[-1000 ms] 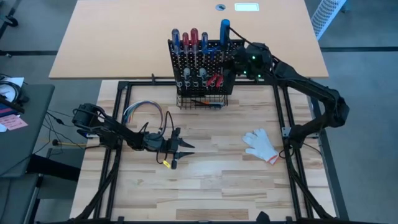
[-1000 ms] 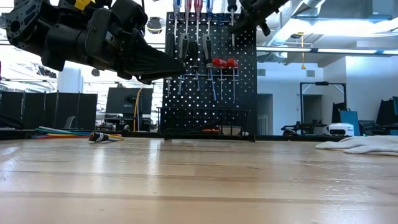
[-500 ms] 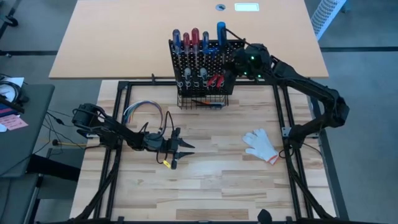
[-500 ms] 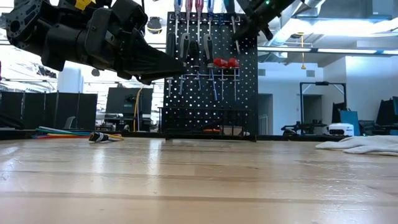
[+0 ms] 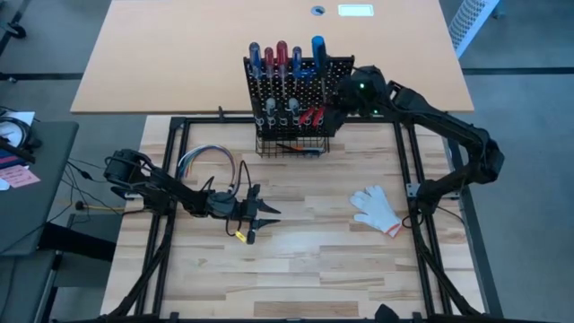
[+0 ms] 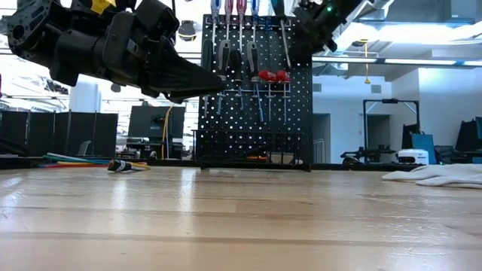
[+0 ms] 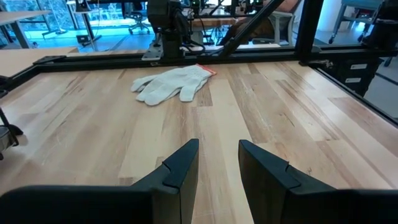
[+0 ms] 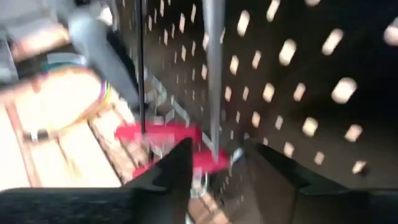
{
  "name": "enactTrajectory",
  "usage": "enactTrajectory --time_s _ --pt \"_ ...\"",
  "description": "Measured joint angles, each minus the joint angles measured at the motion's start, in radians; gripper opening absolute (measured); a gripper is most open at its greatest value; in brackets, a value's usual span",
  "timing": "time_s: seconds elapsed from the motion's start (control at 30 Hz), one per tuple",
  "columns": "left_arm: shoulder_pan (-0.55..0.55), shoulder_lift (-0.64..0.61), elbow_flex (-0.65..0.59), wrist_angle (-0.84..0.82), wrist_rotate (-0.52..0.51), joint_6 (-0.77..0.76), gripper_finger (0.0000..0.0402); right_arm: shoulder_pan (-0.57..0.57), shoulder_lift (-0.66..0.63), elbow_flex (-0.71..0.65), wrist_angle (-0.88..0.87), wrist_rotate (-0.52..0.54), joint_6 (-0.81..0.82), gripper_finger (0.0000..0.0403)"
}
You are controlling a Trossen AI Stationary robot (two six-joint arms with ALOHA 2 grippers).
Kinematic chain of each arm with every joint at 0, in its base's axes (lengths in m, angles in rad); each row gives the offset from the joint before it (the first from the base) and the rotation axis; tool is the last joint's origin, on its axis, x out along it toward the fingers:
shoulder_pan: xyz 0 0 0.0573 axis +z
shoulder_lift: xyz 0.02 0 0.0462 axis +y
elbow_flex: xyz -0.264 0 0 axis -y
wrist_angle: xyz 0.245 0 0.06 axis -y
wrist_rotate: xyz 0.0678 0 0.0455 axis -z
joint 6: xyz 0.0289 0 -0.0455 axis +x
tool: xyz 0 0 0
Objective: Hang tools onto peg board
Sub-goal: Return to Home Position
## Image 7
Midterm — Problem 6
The tan wooden desk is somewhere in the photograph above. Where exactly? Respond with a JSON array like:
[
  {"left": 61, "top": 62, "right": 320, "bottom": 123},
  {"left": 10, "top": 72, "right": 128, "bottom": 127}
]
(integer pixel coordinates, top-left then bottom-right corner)
[{"left": 0, "top": 46, "right": 79, "bottom": 78}]

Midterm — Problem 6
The blue white cart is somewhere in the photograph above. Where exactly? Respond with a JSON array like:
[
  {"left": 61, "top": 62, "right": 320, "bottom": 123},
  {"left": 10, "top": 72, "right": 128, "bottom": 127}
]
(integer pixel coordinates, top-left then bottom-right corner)
[{"left": 328, "top": 0, "right": 385, "bottom": 44}]

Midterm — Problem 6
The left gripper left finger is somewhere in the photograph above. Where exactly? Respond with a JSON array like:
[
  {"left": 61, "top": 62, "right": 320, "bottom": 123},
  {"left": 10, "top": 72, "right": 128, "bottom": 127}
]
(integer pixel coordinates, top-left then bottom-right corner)
[{"left": 0, "top": 138, "right": 200, "bottom": 224}]

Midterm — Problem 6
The black office chair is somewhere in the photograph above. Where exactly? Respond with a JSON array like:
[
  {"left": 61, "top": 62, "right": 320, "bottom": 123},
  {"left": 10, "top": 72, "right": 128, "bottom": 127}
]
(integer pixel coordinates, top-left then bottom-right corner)
[{"left": 126, "top": 2, "right": 152, "bottom": 35}]

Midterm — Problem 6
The black aluminium table frame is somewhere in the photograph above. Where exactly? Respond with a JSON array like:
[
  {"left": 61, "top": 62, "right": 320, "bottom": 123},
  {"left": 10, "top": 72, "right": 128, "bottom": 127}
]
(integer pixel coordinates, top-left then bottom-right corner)
[{"left": 0, "top": 0, "right": 398, "bottom": 128}]

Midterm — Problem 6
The silver mounting plate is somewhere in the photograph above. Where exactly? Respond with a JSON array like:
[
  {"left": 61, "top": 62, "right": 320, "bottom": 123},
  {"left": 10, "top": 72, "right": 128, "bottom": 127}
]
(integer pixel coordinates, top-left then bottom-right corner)
[{"left": 141, "top": 43, "right": 165, "bottom": 62}]

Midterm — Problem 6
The white knit work glove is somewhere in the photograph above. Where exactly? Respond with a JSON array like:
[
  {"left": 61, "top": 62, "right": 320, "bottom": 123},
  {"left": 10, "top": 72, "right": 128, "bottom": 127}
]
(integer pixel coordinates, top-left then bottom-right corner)
[{"left": 130, "top": 63, "right": 218, "bottom": 107}]

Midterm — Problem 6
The black box with white labels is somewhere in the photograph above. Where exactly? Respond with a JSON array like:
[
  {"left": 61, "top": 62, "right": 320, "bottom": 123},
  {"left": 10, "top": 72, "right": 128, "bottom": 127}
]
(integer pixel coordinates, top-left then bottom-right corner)
[{"left": 334, "top": 57, "right": 385, "bottom": 96}]

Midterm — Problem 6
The light wooden table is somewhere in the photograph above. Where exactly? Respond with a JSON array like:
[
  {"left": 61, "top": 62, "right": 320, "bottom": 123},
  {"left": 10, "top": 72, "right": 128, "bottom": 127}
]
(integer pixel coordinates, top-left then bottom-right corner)
[{"left": 0, "top": 10, "right": 52, "bottom": 49}]

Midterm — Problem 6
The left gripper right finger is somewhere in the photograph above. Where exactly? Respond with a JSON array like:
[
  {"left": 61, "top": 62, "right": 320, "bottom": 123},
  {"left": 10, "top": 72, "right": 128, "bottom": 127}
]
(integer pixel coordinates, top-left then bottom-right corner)
[{"left": 238, "top": 139, "right": 398, "bottom": 224}]

